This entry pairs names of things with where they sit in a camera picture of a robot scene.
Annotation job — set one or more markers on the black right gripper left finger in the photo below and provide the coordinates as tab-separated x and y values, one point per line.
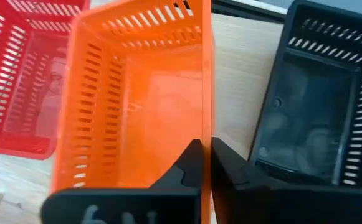
121	205

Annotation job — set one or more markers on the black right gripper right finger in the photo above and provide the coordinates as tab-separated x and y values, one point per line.
246	199

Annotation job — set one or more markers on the black plastic slotted basket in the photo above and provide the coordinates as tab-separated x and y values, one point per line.
308	118

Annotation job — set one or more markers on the orange plastic slotted basket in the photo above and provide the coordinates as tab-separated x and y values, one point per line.
155	109

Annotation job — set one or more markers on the red plastic slotted basket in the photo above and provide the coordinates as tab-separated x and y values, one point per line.
21	146

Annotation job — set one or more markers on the black aluminium table frame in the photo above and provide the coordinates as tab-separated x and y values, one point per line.
246	11

